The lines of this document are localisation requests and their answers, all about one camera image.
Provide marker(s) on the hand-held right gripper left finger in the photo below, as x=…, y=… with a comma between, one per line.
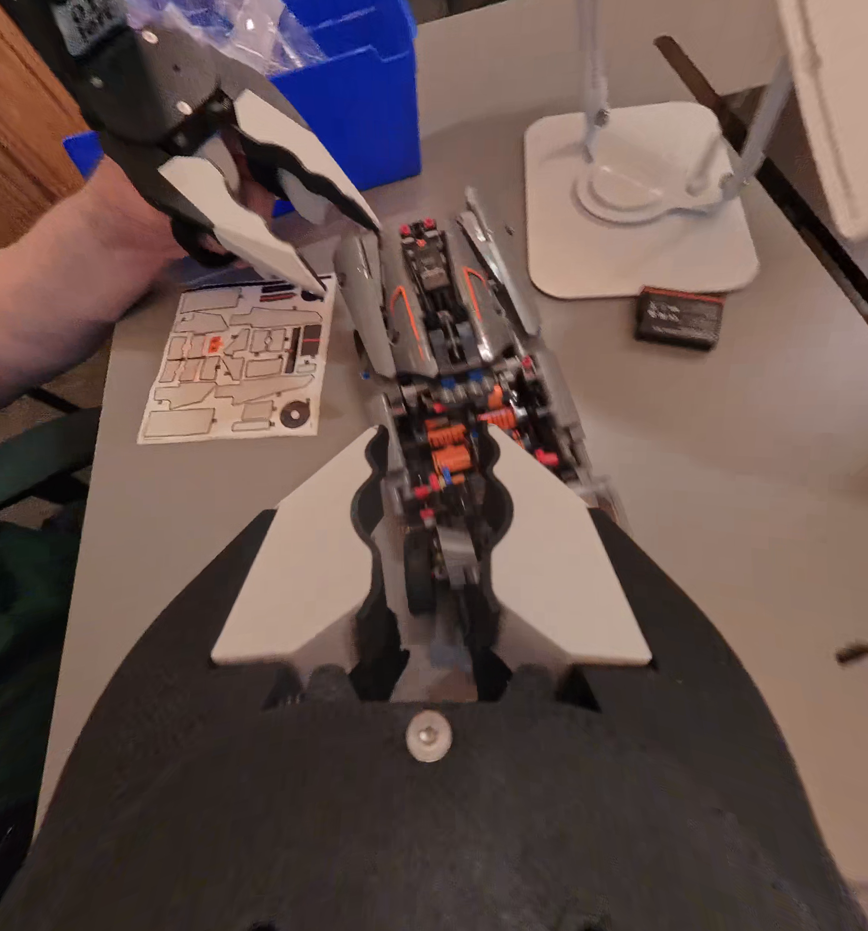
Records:
x=288, y=582

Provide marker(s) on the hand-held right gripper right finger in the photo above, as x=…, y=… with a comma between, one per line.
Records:
x=572, y=582

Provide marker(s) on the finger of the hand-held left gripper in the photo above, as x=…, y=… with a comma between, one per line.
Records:
x=237, y=225
x=295, y=138

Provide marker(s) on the grey lego car model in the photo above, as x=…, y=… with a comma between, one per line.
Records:
x=448, y=349

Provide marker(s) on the person's left forearm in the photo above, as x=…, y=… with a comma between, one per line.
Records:
x=26, y=313

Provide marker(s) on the short black lego pin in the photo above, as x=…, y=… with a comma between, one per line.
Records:
x=855, y=652

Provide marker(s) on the lego instruction booklet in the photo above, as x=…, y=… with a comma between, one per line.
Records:
x=841, y=109

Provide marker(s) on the person's left hand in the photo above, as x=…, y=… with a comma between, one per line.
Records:
x=128, y=233

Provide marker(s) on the blue plastic bin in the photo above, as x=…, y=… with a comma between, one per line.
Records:
x=361, y=109

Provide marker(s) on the clear plastic bags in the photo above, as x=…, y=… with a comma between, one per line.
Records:
x=259, y=29

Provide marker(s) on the paper parts template sheet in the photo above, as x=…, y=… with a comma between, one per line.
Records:
x=237, y=364

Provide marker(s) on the wooden cabinet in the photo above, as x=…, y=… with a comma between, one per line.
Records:
x=12, y=109

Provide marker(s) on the black battery pack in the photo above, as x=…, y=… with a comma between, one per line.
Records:
x=681, y=318

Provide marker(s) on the person's dark green clothing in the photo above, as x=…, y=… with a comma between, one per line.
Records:
x=12, y=654

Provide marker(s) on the white book stand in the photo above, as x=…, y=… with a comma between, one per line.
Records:
x=644, y=240

